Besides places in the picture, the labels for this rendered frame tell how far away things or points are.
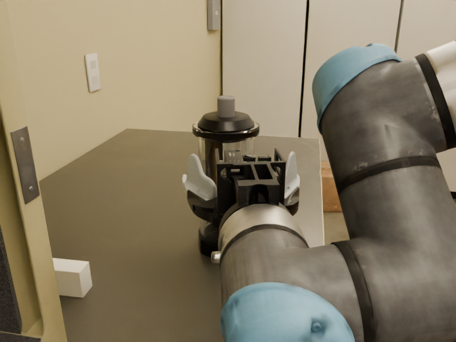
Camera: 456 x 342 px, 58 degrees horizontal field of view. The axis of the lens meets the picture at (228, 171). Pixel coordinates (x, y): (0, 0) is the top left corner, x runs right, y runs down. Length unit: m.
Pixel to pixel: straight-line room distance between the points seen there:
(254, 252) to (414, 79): 0.16
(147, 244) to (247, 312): 0.53
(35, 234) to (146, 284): 0.27
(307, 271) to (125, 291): 0.43
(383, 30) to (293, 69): 0.66
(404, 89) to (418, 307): 0.14
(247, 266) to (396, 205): 0.11
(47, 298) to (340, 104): 0.35
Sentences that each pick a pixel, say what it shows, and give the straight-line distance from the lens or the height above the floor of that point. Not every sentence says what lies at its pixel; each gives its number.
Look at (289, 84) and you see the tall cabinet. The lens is 3.16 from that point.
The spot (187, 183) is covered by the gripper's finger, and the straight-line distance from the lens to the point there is 0.52.
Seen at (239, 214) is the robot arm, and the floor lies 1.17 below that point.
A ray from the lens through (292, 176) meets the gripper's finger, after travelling 0.52.
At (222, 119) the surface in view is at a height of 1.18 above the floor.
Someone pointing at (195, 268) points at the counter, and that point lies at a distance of 0.69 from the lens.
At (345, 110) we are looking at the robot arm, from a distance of 0.32.
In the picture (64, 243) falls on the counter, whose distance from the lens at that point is 0.82.
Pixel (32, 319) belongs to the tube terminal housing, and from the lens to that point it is 0.52.
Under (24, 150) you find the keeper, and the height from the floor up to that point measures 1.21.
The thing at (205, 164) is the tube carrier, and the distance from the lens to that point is 0.65.
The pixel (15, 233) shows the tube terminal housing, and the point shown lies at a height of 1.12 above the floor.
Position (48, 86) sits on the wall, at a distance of 1.21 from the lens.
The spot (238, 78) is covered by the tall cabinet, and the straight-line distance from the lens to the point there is 3.19.
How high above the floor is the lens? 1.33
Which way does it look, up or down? 21 degrees down
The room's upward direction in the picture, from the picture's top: straight up
